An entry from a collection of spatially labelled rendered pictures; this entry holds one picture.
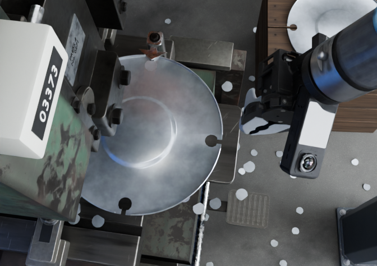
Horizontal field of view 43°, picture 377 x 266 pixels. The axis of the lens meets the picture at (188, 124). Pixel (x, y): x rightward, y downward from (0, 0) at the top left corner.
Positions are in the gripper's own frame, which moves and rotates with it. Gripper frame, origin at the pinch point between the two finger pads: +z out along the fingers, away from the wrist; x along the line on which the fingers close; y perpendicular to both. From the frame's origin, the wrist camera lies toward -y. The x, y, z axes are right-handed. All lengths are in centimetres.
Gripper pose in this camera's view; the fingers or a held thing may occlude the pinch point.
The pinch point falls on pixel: (247, 132)
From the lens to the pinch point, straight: 74.3
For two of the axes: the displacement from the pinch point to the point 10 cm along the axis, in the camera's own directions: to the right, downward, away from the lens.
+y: 0.9, -9.4, 3.2
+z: -3.9, 2.6, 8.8
